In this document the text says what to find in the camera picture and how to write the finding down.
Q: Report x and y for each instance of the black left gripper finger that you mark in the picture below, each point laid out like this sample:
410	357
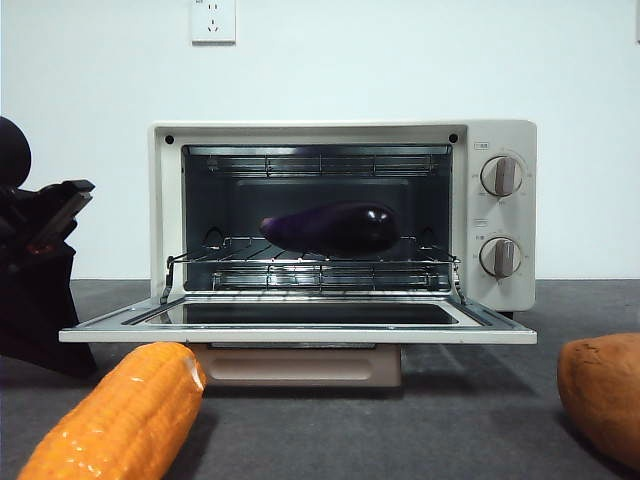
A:
35	310

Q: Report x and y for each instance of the dark purple eggplant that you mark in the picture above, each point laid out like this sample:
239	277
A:
330	227

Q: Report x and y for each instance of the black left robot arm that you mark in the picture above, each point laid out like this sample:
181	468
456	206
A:
12	150

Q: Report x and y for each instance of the oven timer knob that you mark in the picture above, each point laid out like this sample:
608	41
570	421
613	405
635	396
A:
500	257

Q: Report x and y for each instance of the oven temperature knob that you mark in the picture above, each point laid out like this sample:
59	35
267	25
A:
502	176

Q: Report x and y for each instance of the cream Toshiba toaster oven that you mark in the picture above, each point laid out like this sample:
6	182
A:
500	135

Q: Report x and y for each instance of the orange corn cob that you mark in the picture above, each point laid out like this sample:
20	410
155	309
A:
125	415

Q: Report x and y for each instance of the brown sweet potato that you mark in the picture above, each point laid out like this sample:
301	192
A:
605	400

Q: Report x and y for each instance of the white wall socket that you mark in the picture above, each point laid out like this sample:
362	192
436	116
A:
213	22

